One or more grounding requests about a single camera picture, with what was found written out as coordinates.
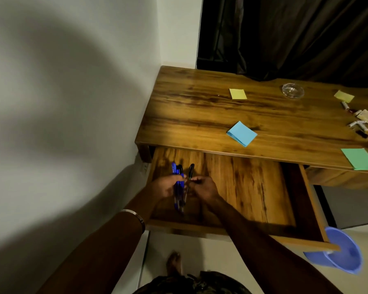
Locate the person's left hand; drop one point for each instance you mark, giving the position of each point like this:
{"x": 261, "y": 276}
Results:
{"x": 164, "y": 186}

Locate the person's right hand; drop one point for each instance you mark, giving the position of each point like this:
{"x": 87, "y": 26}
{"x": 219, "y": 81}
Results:
{"x": 207, "y": 189}

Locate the person's left thumb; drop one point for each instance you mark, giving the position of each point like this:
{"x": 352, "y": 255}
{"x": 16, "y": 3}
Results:
{"x": 178, "y": 177}

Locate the person's right fingers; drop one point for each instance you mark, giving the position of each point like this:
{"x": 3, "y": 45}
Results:
{"x": 195, "y": 182}

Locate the black pen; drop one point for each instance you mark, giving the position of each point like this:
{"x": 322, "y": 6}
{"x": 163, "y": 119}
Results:
{"x": 190, "y": 171}

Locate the blue pen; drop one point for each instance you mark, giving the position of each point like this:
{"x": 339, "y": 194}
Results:
{"x": 181, "y": 192}

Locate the person's right forearm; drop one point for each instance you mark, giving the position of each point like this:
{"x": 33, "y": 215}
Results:
{"x": 263, "y": 251}

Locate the person's left forearm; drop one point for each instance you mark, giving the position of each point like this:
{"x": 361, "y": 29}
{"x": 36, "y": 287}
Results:
{"x": 110, "y": 251}

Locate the open wooden drawer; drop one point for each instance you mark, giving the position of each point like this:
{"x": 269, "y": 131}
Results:
{"x": 248, "y": 186}

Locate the blue sticky note pad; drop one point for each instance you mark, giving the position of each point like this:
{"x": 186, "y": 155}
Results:
{"x": 241, "y": 133}

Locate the wooden desk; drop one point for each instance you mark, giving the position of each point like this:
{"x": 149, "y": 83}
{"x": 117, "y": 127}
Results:
{"x": 202, "y": 110}

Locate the person's bare foot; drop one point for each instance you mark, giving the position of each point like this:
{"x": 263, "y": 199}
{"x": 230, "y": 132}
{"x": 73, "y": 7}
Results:
{"x": 173, "y": 263}

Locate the yellow sticky note pad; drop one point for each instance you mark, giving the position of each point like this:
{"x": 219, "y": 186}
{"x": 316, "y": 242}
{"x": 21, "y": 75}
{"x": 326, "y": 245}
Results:
{"x": 238, "y": 93}
{"x": 344, "y": 96}

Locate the person's camouflage shorts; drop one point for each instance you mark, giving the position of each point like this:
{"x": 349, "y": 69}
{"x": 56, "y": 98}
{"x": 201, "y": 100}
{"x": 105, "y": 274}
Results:
{"x": 196, "y": 284}

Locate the clear glass ashtray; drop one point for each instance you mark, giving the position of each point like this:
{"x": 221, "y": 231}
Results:
{"x": 293, "y": 90}

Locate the green sticky note pad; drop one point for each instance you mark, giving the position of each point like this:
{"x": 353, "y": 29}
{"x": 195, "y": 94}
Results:
{"x": 359, "y": 159}

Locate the blue plastic bucket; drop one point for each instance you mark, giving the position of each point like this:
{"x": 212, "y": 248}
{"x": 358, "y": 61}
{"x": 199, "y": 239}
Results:
{"x": 346, "y": 251}

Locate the white tube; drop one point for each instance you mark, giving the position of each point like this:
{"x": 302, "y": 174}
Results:
{"x": 363, "y": 126}
{"x": 353, "y": 124}

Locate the white marker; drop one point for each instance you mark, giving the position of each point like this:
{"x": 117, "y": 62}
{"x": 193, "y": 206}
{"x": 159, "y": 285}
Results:
{"x": 345, "y": 105}

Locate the small black cap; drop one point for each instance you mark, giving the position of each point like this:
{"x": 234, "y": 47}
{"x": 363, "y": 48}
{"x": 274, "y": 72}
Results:
{"x": 362, "y": 134}

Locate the dark curtain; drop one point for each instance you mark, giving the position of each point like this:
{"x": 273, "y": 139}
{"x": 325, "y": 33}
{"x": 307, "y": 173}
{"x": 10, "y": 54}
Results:
{"x": 294, "y": 33}

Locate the white wall outlet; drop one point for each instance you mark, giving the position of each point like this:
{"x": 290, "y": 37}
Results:
{"x": 144, "y": 168}

